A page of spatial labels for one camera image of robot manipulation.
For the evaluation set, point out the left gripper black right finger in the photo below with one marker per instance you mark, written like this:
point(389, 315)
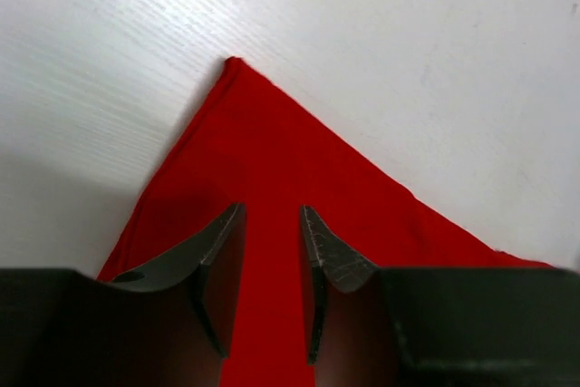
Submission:
point(351, 336)

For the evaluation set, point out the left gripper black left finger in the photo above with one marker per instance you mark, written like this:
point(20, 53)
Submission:
point(173, 316)

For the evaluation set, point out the red t shirt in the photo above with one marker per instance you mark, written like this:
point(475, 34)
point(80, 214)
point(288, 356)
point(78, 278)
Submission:
point(251, 143)

